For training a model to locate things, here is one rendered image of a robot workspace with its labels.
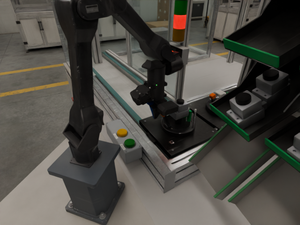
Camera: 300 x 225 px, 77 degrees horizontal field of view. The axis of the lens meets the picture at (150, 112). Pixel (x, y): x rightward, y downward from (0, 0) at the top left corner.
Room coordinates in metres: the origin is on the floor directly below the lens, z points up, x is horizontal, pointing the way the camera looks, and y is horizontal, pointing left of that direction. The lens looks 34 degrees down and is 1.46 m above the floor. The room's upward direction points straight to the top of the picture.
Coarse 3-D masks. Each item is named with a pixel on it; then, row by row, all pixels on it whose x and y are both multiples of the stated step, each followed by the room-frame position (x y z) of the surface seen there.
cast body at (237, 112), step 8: (240, 96) 0.35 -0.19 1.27; (248, 96) 0.34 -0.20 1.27; (256, 96) 0.34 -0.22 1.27; (232, 104) 0.35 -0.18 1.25; (240, 104) 0.33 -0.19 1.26; (248, 104) 0.33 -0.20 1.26; (256, 104) 0.33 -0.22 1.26; (264, 104) 0.36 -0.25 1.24; (232, 112) 0.35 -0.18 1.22; (240, 112) 0.33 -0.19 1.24; (248, 112) 0.32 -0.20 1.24; (256, 112) 0.33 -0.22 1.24; (264, 112) 0.34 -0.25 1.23; (232, 120) 0.34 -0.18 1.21; (240, 120) 0.32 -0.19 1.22; (248, 120) 0.33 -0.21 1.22; (256, 120) 0.33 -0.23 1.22
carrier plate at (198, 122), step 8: (144, 120) 0.66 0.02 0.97; (152, 120) 0.66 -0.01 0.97; (160, 120) 0.66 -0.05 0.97; (200, 120) 0.66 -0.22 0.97; (144, 128) 0.62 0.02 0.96; (152, 128) 0.61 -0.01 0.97; (160, 128) 0.61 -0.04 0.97; (200, 128) 0.61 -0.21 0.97; (208, 128) 0.61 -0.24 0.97; (152, 136) 0.57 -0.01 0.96; (160, 136) 0.56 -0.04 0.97; (168, 136) 0.56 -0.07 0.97; (192, 136) 0.56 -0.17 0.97; (200, 136) 0.56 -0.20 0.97; (208, 136) 0.56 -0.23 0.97; (160, 144) 0.52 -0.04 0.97; (168, 144) 0.51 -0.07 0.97; (176, 144) 0.51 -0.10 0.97; (184, 144) 0.51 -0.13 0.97; (192, 144) 0.51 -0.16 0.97; (168, 152) 0.47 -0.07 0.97; (176, 152) 0.47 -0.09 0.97
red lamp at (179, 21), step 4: (176, 16) 0.83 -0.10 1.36; (180, 16) 0.82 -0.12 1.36; (184, 16) 0.83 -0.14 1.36; (176, 20) 0.83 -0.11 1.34; (180, 20) 0.82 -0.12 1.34; (184, 20) 0.83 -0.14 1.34; (176, 24) 0.83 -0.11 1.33; (180, 24) 0.82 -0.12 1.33; (184, 24) 0.83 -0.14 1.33; (176, 28) 0.83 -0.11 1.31; (180, 28) 0.82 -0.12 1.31; (184, 28) 0.84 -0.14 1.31
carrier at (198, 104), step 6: (192, 102) 0.81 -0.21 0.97; (198, 102) 0.81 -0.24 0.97; (204, 102) 0.81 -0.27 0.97; (210, 102) 0.78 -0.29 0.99; (192, 108) 0.76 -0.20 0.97; (198, 108) 0.76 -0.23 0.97; (204, 108) 0.76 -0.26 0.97; (210, 108) 0.73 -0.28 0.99; (198, 114) 0.71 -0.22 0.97; (204, 114) 0.71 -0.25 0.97; (210, 114) 0.71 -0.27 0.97; (204, 120) 0.68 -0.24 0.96; (210, 120) 0.66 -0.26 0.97; (216, 120) 0.66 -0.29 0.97; (222, 120) 0.66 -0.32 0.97; (216, 126) 0.62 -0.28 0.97; (222, 126) 0.62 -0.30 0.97
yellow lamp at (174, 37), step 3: (174, 30) 0.83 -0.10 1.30; (177, 30) 0.82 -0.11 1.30; (180, 30) 0.82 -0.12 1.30; (183, 30) 0.83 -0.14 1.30; (174, 33) 0.83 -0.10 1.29; (177, 33) 0.82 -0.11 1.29; (180, 33) 0.82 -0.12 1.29; (183, 33) 0.83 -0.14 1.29; (174, 36) 0.83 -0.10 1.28; (177, 36) 0.82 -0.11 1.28; (180, 36) 0.82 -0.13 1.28; (183, 36) 0.83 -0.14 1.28; (174, 39) 0.83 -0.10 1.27; (177, 39) 0.82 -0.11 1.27; (180, 39) 0.82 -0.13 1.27; (183, 39) 0.83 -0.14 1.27
